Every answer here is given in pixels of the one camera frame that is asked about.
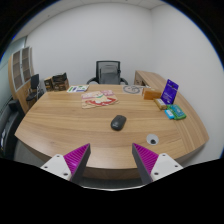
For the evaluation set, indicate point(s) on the small blue box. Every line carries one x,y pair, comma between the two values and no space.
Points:
169,114

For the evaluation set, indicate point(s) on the grey backpack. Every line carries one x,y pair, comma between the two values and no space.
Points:
109,75

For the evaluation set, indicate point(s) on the purple standing card package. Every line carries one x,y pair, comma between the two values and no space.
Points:
169,91

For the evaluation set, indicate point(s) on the small tan box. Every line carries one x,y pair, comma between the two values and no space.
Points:
160,104

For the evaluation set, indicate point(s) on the cartoon-print mouse pad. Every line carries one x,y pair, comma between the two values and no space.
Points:
99,99

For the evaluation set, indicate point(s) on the black computer mouse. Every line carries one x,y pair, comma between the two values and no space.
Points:
118,122

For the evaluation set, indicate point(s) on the wooden shelf unit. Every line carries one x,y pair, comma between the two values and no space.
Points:
20,71

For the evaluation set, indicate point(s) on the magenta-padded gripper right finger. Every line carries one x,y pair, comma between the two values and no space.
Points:
147,159

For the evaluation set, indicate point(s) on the wooden side desk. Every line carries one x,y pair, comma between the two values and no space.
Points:
150,78

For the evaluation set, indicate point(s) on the black mesh office chair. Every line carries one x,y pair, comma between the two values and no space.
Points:
108,62

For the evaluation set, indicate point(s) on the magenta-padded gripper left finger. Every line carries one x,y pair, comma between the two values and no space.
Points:
76,159

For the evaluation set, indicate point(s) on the green box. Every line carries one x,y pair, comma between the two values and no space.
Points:
177,111

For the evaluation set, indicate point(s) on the orange-brown box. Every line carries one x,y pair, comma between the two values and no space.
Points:
151,94

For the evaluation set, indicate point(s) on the black padded chair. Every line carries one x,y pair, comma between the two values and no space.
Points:
8,130

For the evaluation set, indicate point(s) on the black cardboard box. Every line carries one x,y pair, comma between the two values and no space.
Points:
60,78

